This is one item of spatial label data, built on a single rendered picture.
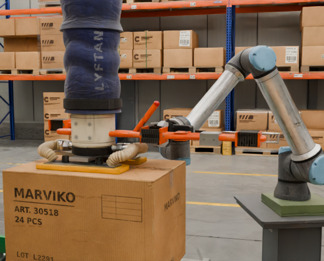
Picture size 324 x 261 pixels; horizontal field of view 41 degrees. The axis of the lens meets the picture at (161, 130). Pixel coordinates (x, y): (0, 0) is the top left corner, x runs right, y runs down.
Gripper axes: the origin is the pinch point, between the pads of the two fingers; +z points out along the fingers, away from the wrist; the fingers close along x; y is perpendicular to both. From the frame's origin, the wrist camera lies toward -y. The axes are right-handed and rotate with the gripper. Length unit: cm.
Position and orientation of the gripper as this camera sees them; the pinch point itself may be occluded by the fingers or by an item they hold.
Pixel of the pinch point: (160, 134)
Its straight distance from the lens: 162.4
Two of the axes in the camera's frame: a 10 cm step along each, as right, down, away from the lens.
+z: -3.2, 1.0, -9.4
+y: -9.5, -0.3, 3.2
